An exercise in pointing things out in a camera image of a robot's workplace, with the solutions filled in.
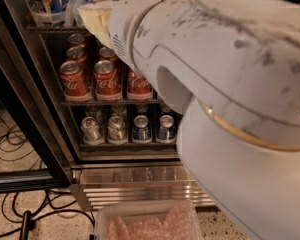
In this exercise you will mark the coke can back left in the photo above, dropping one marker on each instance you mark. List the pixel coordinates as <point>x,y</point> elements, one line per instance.
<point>77,39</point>

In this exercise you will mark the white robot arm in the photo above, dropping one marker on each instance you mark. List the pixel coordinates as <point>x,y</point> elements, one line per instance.
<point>231,68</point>

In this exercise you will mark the black floor stand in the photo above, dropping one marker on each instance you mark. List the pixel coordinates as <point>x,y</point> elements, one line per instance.
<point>27,225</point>

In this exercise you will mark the clear tray far left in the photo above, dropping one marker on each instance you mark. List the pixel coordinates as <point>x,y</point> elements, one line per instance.
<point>64,18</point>

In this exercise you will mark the tan padded gripper body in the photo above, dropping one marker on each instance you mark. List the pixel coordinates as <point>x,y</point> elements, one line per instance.
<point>123,24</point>

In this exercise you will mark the coke can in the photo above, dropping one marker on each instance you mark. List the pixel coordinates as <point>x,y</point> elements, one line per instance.
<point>74,81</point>
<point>138,87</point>
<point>108,54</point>
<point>77,55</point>
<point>107,81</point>
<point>77,39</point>

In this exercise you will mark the coke can front middle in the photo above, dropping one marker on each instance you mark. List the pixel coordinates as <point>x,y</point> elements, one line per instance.
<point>107,81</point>

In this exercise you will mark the open fridge glass door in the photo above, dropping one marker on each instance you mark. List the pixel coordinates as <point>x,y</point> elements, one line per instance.
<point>13,117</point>

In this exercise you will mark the clear plastic bin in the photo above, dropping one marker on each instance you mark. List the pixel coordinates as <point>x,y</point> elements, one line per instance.
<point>148,220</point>

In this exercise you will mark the coke can middle centre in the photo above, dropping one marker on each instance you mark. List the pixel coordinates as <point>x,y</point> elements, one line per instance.
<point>108,54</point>

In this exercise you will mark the black steel fridge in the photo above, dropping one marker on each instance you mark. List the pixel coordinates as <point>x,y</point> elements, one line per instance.
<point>104,174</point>

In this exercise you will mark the coke can middle left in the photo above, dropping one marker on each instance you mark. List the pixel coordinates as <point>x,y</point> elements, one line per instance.
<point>77,55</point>

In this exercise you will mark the silver can front left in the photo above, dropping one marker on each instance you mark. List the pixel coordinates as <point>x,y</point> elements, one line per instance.
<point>92,131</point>

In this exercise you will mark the coke can front left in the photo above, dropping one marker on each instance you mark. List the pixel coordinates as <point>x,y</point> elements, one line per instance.
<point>74,81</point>

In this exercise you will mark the blue can front right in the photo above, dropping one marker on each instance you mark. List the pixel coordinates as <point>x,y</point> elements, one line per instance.
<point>166,131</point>

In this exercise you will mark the coke can front right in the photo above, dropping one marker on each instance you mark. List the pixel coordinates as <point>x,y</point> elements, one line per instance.
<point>138,87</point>

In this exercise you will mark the blue can front left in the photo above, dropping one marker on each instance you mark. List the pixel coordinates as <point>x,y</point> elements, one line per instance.
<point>141,130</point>

